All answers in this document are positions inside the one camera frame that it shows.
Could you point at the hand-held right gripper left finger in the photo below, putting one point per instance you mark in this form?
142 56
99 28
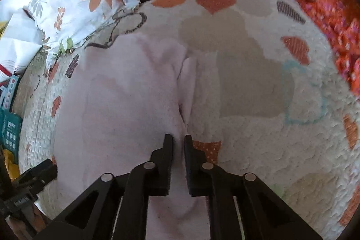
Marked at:
164 169

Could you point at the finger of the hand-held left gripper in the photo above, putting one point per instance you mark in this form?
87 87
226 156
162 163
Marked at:
42 171

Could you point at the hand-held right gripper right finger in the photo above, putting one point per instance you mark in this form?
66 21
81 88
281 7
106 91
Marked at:
194 172

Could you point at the pink fleece floral print garment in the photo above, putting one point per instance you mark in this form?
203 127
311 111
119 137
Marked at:
118 105

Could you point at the yellow cloth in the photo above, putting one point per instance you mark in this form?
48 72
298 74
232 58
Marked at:
8 161

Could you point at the green box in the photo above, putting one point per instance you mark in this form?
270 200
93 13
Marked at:
9 127

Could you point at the quilted heart pattern blanket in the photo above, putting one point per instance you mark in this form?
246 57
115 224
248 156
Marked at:
253 144

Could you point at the light blue picture box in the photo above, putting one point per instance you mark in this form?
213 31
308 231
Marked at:
11 88

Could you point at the white paper bag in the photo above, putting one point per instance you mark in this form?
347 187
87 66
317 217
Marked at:
19 32

